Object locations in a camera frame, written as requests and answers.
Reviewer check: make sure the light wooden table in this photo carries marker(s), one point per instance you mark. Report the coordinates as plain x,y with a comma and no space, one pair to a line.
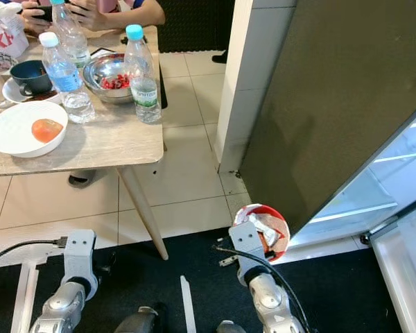
118,139

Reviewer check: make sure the black foam mat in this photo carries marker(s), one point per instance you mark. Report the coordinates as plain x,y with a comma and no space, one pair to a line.
194,24

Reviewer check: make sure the dark blue carpet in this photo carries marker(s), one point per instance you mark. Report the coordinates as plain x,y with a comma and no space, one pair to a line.
145,281

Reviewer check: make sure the robot leg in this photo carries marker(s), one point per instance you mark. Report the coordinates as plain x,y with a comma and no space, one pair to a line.
139,320
230,327

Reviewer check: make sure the robot right leg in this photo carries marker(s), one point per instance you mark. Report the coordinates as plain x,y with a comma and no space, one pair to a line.
230,327

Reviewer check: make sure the white plastic bag red print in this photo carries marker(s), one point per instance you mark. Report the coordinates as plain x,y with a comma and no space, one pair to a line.
3,38

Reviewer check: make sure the black slipper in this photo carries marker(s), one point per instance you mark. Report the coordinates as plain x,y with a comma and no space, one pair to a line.
220,57

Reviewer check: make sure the teal-capped clear water bottle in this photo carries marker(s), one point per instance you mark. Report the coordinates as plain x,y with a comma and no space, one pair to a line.
73,38
143,83

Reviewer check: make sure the person's right hand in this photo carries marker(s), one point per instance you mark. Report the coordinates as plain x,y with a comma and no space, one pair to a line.
33,22

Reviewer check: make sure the steel bowl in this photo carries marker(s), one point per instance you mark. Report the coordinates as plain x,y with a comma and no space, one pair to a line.
107,80

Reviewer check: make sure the white bowl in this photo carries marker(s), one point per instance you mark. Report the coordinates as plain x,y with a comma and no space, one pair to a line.
10,135

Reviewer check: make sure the white-capped blue-label water bottle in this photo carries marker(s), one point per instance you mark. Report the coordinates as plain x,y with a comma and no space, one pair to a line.
66,83

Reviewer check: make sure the small white card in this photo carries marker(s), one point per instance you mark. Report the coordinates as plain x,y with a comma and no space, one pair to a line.
102,51

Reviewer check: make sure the orange-red tomato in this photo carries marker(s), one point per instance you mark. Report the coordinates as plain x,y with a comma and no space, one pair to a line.
47,130

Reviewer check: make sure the black handheld phone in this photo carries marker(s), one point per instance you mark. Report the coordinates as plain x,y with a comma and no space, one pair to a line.
44,12

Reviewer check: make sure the dark blue cup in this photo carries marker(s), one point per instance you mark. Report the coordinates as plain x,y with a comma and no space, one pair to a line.
30,76

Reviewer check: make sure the robot left leg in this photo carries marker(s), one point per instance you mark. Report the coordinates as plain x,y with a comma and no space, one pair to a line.
139,320

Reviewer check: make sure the person in pink shirt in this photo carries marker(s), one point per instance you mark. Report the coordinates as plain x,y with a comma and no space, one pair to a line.
139,10

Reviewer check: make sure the grey slipper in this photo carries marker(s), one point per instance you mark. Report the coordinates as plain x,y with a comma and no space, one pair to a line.
82,178

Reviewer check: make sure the brown food piece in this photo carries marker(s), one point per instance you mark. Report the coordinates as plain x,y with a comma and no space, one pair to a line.
45,96

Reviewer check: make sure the red black noodle bowl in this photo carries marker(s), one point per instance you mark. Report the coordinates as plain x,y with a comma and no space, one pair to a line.
281,222

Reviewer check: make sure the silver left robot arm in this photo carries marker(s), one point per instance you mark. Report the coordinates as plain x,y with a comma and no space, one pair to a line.
62,309

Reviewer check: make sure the person's left hand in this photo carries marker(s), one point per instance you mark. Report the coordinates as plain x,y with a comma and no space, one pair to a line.
100,17

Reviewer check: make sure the white floor tape strip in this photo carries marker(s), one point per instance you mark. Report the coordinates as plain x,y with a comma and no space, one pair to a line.
26,298
188,305

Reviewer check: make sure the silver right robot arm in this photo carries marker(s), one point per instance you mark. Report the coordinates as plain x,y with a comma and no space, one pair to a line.
270,302

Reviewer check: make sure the grey fridge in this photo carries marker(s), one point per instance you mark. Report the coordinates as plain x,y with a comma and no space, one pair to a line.
326,90

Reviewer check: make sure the white sachet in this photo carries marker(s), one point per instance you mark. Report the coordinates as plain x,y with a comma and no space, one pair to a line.
265,232

